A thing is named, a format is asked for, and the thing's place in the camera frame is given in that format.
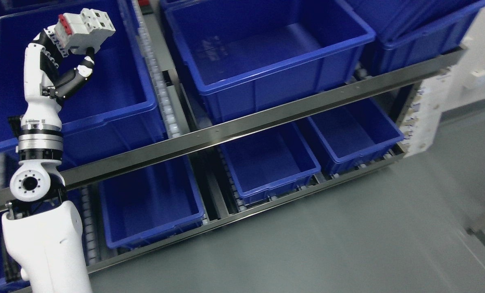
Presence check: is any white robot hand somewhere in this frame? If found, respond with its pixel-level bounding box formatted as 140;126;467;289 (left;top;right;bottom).
23;28;95;122

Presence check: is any grey red circuit breaker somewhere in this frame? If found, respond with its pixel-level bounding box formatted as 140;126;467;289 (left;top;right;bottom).
53;8;116;55

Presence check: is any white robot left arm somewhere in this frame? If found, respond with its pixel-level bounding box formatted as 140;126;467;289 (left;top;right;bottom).
2;26;95;293

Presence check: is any metal shelf rack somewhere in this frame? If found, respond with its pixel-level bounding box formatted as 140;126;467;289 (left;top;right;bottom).
0;0;469;293

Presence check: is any blue bin upper left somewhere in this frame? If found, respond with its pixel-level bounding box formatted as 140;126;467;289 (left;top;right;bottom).
0;0;167;168

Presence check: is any blue bin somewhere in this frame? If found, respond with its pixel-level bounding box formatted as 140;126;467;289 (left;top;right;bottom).
163;0;376;124
296;98;404;175
220;122;322;206
99;156;206;250
0;0;167;168
348;0;485;76

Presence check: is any blue bin lower left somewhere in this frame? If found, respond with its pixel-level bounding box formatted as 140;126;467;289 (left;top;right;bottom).
99;156;206;250

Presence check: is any blue bin upper middle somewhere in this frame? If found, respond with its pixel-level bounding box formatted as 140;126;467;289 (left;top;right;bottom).
163;0;376;124

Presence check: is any blue bin lower middle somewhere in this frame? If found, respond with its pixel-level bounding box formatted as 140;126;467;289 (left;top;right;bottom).
220;122;322;206

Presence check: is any blue bin lower right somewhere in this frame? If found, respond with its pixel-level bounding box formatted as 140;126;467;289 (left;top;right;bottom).
296;98;404;175

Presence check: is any blue bin upper right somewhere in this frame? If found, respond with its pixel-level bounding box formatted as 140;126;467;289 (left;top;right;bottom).
348;0;485;76

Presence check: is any white label strip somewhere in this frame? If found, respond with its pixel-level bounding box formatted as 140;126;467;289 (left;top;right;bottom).
400;72;453;157

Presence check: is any white wall switch box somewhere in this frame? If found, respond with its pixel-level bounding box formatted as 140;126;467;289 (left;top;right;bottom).
463;69;485;90

